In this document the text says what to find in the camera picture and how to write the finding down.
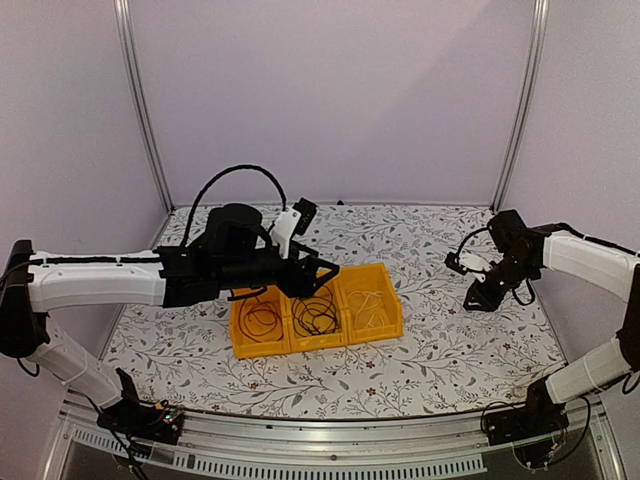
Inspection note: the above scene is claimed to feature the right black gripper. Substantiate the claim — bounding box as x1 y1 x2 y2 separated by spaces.
463 255 537 313

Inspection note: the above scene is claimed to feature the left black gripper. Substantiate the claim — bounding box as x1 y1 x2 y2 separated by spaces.
216 241 340 299

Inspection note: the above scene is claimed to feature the white cable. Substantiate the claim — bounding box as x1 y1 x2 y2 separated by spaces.
347 288 391 331

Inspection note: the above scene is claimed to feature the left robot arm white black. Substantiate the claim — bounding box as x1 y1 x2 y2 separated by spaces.
1 200 340 434

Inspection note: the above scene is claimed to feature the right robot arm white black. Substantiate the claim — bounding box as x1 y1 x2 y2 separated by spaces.
445 210 639 436

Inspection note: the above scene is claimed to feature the middle yellow plastic bin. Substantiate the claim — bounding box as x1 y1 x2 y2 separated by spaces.
286 281 348 353

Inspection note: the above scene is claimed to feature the yellow plastic bin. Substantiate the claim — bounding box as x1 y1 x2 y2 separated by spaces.
286 281 348 353
229 286 291 360
336 263 403 345

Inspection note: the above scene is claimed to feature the left yellow plastic bin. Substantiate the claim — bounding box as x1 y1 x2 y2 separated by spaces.
229 286 291 360

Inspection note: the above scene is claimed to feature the right yellow plastic bin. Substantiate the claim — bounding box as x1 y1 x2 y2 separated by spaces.
336 263 403 345

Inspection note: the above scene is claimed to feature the floral patterned table mat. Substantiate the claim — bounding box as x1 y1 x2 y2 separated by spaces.
104 205 564 419

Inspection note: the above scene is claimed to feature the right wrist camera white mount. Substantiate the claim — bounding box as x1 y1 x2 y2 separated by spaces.
445 252 492 282

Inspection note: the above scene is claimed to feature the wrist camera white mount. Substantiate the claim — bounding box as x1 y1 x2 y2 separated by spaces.
445 252 492 282
269 198 318 260

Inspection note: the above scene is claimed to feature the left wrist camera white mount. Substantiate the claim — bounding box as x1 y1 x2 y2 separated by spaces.
269 198 318 260

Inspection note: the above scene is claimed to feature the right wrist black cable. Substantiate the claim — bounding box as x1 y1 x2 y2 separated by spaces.
457 227 536 307

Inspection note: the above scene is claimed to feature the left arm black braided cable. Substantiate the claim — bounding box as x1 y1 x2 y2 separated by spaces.
182 166 290 249

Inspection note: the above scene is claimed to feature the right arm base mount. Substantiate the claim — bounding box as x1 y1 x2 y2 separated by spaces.
480 401 569 446

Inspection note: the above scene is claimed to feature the front aluminium rail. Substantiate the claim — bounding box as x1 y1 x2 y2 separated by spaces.
40 390 639 479

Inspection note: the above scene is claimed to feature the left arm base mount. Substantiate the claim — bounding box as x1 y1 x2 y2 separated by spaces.
97 368 184 445

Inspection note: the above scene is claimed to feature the right aluminium frame post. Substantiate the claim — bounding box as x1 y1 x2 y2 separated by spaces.
490 0 550 212

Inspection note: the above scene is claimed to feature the aluminium frame post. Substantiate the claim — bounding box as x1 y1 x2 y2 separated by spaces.
113 0 175 213
490 0 550 212

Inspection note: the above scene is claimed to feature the left aluminium frame post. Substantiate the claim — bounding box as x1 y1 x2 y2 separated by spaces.
113 0 175 213

